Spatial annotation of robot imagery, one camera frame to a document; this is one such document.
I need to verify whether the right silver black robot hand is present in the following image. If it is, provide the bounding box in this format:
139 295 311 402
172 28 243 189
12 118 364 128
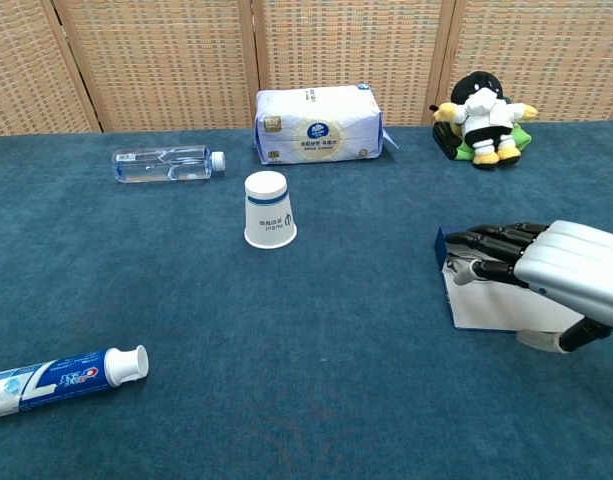
444 219 613 355

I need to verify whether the blue white box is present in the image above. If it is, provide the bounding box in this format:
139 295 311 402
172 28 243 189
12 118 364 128
434 226 587 333

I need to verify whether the white paper cup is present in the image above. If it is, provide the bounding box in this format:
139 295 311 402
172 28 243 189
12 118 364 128
243 170 298 250

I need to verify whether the black white penguin plush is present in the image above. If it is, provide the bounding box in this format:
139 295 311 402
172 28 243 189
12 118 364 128
430 71 540 171

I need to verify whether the green black toy cushion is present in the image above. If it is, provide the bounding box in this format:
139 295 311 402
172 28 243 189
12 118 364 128
432 119 533 162

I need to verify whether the white tissue pack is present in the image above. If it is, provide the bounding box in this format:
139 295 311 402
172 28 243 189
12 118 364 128
253 83 401 166

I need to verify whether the blue carpet table cover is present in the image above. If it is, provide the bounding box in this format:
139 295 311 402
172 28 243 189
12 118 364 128
0 119 613 480

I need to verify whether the clear plastic water bottle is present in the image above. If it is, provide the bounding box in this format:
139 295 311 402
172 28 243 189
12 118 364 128
111 144 227 185

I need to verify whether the blue white toothpaste tube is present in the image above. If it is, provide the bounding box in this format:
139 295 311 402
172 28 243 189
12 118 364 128
0 344 150 421

